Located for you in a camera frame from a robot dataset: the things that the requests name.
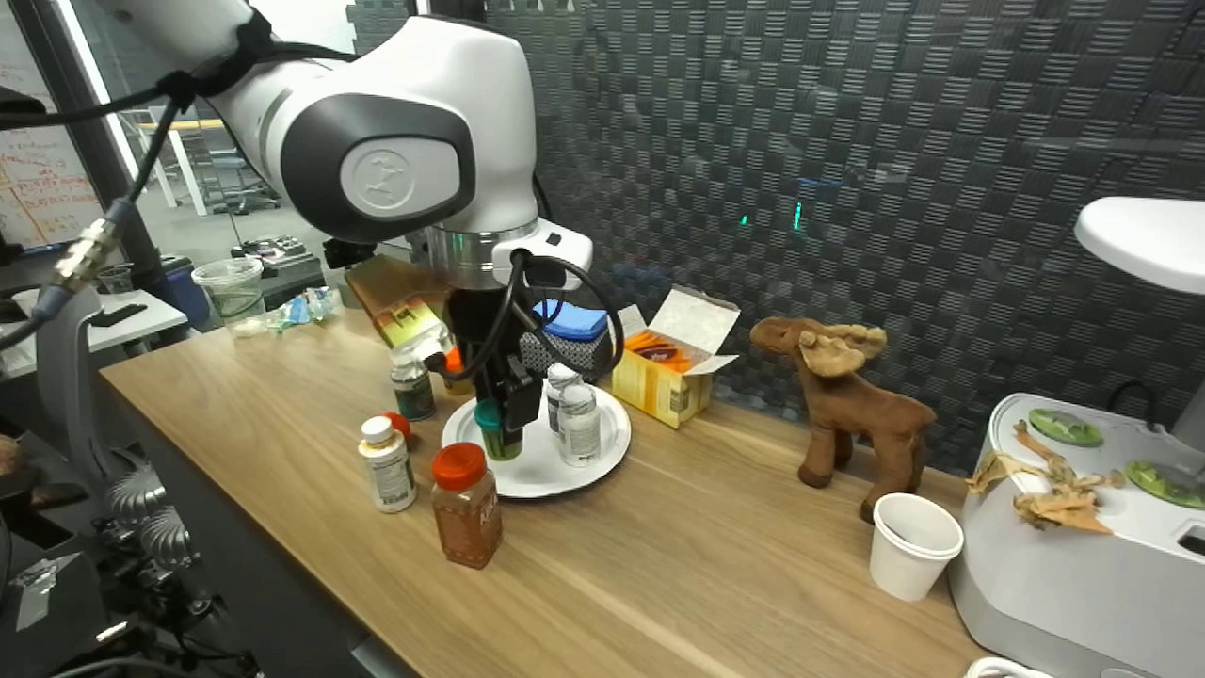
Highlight white paper cup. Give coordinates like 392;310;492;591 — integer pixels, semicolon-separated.
867;492;966;603

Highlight blue lidded mesh container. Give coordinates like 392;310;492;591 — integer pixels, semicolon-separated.
517;299;613;384

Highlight white countertop appliance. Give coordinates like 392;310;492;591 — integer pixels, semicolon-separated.
948;392;1205;678

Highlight green round pod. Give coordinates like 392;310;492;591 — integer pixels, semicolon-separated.
1027;407;1105;449
1124;459;1205;510

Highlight dried brown leaves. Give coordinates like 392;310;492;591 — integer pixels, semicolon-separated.
967;420;1127;537

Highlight open yellow cardboard box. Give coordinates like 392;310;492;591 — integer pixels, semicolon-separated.
610;284;743;430

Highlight black cable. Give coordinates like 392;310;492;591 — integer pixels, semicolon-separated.
1105;379;1165;436

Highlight spice jar orange lid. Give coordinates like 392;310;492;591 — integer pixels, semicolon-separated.
430;442;505;571

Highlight brown cardboard box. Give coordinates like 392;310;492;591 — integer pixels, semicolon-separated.
343;254;451;350

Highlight green capped small bottle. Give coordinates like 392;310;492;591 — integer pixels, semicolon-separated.
474;400;524;463

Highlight blue bin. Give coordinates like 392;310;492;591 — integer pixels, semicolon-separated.
158;255;214;328

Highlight white bottle yellow label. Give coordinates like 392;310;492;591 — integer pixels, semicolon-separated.
358;415;418;515

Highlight white table yellow edge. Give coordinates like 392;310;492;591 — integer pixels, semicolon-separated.
135;117;238;218

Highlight white desk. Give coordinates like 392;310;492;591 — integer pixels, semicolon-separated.
0;287;190;379

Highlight white lamp head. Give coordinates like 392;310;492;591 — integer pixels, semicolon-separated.
1074;195;1205;297

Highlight clear plastic cup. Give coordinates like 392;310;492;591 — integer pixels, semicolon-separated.
191;256;266;328

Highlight crumpled clear plastic wrapper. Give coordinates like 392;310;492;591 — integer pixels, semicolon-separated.
230;286;343;339

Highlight brown plush moose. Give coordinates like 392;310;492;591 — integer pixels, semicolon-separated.
749;316;939;525

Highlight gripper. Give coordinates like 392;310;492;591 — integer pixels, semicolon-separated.
445;285;539;451

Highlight whiteboard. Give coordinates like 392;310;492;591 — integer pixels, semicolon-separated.
0;0;106;253

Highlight green label bottle white cap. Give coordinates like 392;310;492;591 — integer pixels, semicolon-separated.
390;353;438;423

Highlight white pill bottle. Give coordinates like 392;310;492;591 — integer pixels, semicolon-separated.
545;363;582;436
557;383;603;468

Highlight white plate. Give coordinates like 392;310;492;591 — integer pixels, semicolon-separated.
441;380;633;500

